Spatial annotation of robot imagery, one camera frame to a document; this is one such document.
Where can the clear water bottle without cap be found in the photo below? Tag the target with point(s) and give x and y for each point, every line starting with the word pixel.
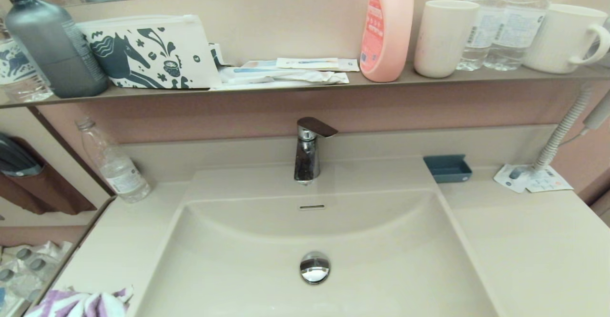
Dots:
pixel 116 169

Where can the chrome faucet body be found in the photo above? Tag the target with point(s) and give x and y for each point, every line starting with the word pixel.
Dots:
pixel 307 162

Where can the white pouch blue horse print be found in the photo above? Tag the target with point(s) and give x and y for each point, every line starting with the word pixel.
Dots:
pixel 143 55

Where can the white sachet red mark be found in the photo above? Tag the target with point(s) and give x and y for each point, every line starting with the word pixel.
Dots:
pixel 550 182

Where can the brown wall holder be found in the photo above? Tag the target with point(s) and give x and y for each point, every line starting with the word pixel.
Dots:
pixel 52 193

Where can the long flat white packet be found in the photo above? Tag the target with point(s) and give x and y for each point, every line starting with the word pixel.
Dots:
pixel 286 86

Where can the flat white blue packet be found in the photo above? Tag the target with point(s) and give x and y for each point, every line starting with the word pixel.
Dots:
pixel 350 65

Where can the beige sink basin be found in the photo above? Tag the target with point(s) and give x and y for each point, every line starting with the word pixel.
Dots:
pixel 391 260

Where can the grey bottle teal cap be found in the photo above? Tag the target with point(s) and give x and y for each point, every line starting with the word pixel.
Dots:
pixel 52 45

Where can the small white blue box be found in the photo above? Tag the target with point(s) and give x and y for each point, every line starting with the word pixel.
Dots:
pixel 215 55

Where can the chrome sink drain stopper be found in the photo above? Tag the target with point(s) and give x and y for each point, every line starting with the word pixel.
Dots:
pixel 314 267

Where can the blue soap dish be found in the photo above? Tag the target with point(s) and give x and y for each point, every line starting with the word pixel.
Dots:
pixel 448 170

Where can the pink lotion bottle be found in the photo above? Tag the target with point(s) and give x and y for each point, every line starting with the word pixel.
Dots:
pixel 388 31

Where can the white tumbler cup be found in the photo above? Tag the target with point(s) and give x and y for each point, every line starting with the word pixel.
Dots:
pixel 443 40

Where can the purple white striped towel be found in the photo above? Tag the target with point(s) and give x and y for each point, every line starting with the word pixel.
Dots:
pixel 81 305

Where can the plastic wrapped water bottle pack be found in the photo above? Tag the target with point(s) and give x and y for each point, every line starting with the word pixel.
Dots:
pixel 28 269

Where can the white sachet blue print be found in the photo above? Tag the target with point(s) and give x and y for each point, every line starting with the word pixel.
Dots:
pixel 512 178

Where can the clear water bottle white label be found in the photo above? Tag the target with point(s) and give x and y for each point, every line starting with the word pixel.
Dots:
pixel 476 35
pixel 519 31

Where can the crumpled white toothbrush wrapper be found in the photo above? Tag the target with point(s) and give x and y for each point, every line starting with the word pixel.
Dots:
pixel 286 76

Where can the dark grey item in holder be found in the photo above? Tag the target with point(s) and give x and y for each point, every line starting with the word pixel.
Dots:
pixel 14 157

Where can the grey wall shelf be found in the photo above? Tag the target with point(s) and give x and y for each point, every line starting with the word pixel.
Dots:
pixel 286 89

